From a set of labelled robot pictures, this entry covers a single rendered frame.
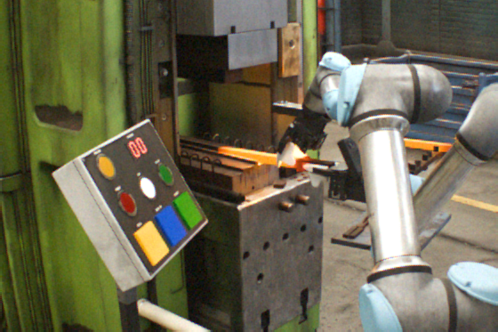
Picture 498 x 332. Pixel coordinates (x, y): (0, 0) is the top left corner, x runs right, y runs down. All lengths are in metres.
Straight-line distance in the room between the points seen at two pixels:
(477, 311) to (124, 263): 0.69
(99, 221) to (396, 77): 0.63
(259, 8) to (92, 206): 0.82
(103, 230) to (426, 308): 0.64
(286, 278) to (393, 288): 1.01
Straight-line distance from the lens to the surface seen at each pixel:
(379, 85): 1.29
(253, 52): 1.94
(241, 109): 2.35
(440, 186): 1.56
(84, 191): 1.39
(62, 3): 2.01
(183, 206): 1.60
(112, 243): 1.40
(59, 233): 2.24
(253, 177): 2.01
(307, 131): 1.86
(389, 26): 11.19
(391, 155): 1.25
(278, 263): 2.09
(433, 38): 10.70
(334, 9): 9.17
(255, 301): 2.06
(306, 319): 2.32
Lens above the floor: 1.56
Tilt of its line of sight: 15 degrees down
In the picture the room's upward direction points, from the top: 1 degrees counter-clockwise
